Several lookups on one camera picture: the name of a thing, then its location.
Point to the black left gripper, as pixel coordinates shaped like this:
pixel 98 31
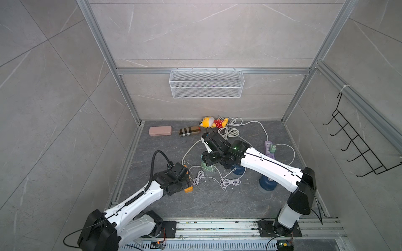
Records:
pixel 186 182

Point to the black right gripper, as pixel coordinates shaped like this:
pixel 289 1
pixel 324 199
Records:
pixel 206 155

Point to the orange power strip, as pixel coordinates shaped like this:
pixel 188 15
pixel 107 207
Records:
pixel 189 183

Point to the blue meat grinder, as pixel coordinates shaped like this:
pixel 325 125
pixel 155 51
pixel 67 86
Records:
pixel 238 170
pixel 266 184

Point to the green meat grinder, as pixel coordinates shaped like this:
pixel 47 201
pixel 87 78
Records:
pixel 207 168

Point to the green usb charger cube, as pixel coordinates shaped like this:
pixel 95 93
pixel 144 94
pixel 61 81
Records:
pixel 272 148

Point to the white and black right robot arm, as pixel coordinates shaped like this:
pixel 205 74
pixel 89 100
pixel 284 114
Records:
pixel 301 183

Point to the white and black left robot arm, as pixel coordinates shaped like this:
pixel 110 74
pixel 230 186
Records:
pixel 116 227

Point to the yellow duck plush toy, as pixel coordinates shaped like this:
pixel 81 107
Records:
pixel 213 123

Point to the purple power strip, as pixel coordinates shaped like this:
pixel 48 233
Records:
pixel 268 152

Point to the brown plaid pouch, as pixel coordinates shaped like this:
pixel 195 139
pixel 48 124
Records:
pixel 189 131

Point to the pink rectangular case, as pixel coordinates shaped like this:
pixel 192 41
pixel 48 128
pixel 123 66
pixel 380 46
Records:
pixel 160 131

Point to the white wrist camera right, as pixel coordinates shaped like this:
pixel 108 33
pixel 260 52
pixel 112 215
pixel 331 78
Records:
pixel 208 149

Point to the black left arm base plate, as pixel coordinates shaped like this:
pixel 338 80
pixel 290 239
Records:
pixel 165 228

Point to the white wire mesh basket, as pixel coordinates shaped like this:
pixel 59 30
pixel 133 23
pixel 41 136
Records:
pixel 206 84

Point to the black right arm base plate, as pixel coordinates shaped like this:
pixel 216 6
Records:
pixel 269 228

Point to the black wire hook rack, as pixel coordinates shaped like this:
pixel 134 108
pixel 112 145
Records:
pixel 365 152

